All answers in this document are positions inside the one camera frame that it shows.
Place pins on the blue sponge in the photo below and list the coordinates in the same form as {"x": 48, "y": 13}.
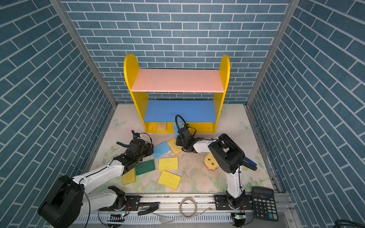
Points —
{"x": 161, "y": 149}
{"x": 175, "y": 128}

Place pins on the yellow shelf with coloured boards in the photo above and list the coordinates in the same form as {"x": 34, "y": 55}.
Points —
{"x": 201, "y": 114}

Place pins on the aluminium front rail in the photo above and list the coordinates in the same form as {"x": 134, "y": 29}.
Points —
{"x": 191, "y": 210}

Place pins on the yellow smiley face sponge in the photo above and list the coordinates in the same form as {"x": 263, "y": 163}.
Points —
{"x": 210, "y": 162}

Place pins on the black desk calculator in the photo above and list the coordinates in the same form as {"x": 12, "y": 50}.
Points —
{"x": 264, "y": 204}

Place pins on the green scouring pad sponge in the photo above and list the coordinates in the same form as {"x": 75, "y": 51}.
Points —
{"x": 145, "y": 167}

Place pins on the bright yellow sponge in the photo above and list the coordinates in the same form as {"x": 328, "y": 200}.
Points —
{"x": 169, "y": 180}
{"x": 168, "y": 164}

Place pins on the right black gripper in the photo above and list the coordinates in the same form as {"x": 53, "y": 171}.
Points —
{"x": 178, "y": 142}

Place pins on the pale yellow orange-backed sponge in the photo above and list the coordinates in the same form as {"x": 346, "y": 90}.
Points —
{"x": 161, "y": 126}

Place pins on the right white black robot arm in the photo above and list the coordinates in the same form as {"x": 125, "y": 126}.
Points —
{"x": 227, "y": 154}

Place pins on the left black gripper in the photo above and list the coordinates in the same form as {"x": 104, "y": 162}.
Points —
{"x": 148, "y": 148}

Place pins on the bright yellow sponge upper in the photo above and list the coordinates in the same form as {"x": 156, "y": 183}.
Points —
{"x": 168, "y": 164}

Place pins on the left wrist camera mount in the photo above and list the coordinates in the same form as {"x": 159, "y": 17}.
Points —
{"x": 136, "y": 135}

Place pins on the bright yellow sponge lower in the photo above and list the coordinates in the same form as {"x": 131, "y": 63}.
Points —
{"x": 169, "y": 180}

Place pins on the black blue stapler on table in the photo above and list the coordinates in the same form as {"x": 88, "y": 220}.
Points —
{"x": 249, "y": 164}

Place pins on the yellow sponge far left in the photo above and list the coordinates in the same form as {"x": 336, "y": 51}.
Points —
{"x": 129, "y": 177}

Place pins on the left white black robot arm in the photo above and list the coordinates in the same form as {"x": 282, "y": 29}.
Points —
{"x": 71, "y": 197}

